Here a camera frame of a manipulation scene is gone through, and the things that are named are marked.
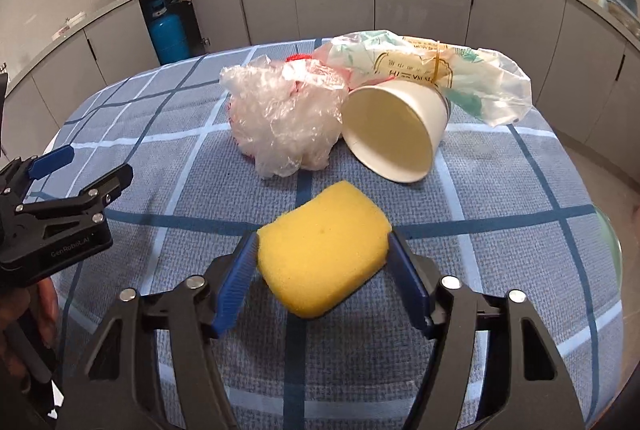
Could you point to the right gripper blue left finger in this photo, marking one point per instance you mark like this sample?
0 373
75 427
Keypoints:
117 382

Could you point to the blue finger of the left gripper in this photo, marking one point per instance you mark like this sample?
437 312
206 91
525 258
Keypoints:
48 163
98 194

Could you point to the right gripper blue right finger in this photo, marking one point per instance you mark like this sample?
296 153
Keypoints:
526 383

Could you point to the clear plastic bag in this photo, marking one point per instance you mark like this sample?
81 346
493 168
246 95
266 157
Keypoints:
285 115

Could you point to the yellow sponge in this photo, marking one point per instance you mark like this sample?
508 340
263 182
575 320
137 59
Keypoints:
313 257

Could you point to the red foam net sleeve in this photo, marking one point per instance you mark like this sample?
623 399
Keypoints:
297 57

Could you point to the white paper cup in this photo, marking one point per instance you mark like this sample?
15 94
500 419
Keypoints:
394 128

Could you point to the green printed plastic bag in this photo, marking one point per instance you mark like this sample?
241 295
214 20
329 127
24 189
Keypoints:
483 82

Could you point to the grey kitchen counter cabinets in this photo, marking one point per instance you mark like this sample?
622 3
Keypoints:
583 64

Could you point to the person's left hand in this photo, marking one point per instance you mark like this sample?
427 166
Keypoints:
28 330

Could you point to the blue gas cylinder in cabinet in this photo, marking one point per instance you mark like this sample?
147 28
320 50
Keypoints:
167 31

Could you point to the blue checked tablecloth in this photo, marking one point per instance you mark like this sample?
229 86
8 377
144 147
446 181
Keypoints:
503 207

